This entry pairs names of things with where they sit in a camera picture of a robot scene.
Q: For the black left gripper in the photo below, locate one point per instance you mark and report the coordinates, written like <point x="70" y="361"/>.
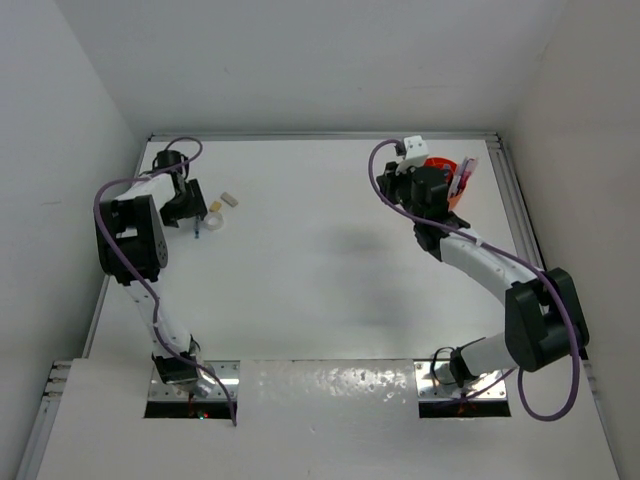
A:
<point x="193" y="208"/>

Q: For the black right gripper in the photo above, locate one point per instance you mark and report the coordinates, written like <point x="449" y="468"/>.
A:
<point x="389" y="179"/>

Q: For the beige eraser block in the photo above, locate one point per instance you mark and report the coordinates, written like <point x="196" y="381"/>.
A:
<point x="229" y="199"/>

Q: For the orange highlighter pen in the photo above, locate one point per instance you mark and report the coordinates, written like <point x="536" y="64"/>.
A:
<point x="465" y="175"/>

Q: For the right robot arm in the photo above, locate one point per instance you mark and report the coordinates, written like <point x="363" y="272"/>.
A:
<point x="543" y="319"/>

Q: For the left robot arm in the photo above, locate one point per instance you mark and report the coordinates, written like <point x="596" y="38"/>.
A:
<point x="132" y="249"/>

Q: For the orange round compartment container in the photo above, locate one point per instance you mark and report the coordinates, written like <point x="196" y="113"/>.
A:
<point x="447" y="166"/>

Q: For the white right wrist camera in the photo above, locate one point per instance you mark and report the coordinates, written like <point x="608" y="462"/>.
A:
<point x="412" y="152"/>

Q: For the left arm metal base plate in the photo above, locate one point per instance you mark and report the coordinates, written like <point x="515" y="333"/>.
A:
<point x="227" y="371"/>

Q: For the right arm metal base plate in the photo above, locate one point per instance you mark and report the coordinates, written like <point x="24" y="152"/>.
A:
<point x="433" y="386"/>

